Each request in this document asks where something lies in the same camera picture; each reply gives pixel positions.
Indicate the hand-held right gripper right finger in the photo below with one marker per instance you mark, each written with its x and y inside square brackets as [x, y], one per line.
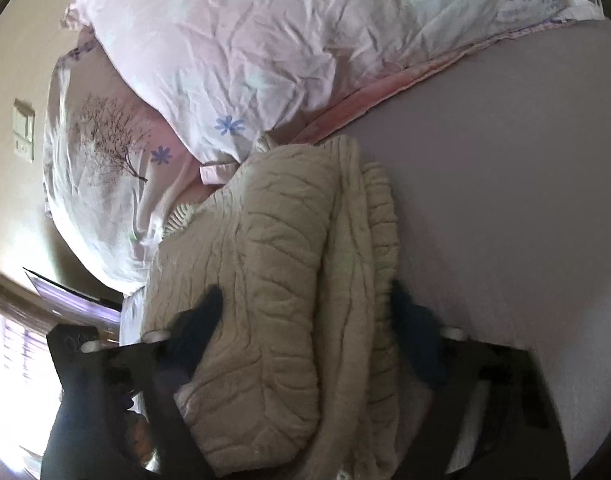
[416, 342]

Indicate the cream knit sweater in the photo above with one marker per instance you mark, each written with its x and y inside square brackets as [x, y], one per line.
[265, 260]

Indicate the bright window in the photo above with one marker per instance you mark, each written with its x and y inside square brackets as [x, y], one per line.
[15, 385]

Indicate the tree print pillow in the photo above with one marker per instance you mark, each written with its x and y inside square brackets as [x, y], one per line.
[100, 175]

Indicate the white wall control panel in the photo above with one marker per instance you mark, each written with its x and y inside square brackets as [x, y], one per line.
[24, 127]

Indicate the pink floral quilt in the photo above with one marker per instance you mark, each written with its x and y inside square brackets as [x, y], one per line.
[265, 45]

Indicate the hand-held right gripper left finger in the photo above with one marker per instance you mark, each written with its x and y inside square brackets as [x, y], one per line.
[201, 327]

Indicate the pink blanket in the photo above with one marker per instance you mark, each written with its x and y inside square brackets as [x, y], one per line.
[375, 90]

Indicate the dark framed screen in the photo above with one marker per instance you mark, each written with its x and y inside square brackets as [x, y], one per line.
[70, 295]

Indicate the grey bed sheet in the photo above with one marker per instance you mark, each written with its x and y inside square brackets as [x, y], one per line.
[500, 185]

